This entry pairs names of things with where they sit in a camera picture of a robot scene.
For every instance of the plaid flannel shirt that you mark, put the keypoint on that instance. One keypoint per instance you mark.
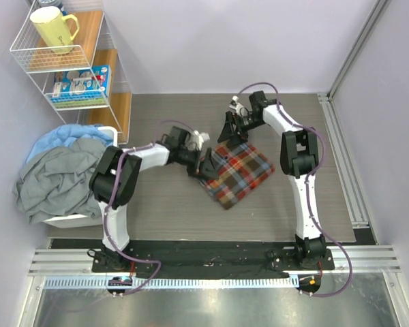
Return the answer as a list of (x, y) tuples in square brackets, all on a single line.
[(241, 168)]

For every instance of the aluminium frame rail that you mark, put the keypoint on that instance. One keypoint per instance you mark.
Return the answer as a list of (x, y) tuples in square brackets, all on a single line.
[(364, 258)]

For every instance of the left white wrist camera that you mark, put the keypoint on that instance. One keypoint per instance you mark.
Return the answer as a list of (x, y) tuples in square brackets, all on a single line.
[(197, 140)]

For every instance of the white laundry basket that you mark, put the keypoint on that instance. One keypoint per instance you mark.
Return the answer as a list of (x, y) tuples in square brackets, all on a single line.
[(79, 221)]

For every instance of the white slotted cable duct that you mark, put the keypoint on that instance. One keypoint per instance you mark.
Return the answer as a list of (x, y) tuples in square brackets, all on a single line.
[(119, 283)]

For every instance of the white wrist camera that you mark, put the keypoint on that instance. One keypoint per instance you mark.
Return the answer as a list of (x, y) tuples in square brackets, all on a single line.
[(235, 106), (197, 140)]

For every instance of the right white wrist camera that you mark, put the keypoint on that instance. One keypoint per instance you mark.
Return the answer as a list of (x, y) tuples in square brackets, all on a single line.
[(235, 106)]

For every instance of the white wire shelf rack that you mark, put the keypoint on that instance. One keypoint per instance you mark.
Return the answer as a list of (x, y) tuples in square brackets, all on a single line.
[(92, 47)]

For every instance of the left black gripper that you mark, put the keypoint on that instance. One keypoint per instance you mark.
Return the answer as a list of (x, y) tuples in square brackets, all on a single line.
[(207, 170)]

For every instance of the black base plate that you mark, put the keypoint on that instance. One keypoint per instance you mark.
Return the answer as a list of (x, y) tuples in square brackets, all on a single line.
[(206, 260)]

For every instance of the blue picture box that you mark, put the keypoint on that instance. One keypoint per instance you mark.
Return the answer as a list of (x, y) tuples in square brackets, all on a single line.
[(81, 88)]

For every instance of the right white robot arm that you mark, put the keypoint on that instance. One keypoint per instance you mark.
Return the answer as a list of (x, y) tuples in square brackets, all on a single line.
[(299, 160)]

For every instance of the light blue shirt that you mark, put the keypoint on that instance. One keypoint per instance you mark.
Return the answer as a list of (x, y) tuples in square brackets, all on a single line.
[(66, 135)]

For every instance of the grey shirt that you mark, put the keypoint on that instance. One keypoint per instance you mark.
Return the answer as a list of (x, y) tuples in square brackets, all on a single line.
[(55, 183)]

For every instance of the yellow mug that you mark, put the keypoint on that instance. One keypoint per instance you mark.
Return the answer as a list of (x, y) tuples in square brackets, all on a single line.
[(52, 26)]

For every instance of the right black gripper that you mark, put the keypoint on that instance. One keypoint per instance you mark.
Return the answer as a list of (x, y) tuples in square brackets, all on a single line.
[(227, 131)]

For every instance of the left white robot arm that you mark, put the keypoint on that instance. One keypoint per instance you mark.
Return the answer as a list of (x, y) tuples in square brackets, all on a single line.
[(114, 181)]

